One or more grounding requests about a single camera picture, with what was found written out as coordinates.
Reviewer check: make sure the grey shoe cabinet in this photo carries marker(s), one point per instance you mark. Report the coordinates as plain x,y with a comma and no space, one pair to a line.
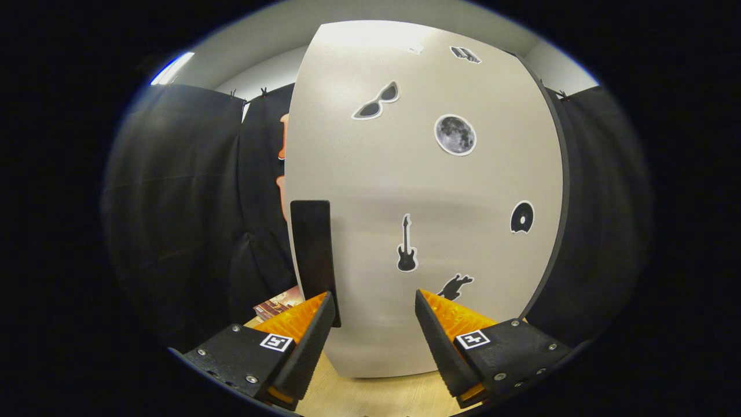
566,191

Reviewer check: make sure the brown book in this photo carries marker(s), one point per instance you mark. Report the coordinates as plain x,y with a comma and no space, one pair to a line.
281,302

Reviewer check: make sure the beige shoe cabinet door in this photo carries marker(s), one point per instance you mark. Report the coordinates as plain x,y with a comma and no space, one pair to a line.
393,174

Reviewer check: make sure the narrow ceiling light strip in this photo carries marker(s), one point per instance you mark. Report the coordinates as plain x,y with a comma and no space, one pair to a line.
172,68

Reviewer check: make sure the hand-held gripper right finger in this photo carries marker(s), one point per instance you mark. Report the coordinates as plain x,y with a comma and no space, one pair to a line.
443,347

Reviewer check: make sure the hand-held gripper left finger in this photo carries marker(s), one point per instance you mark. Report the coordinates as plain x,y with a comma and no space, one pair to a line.
307,347

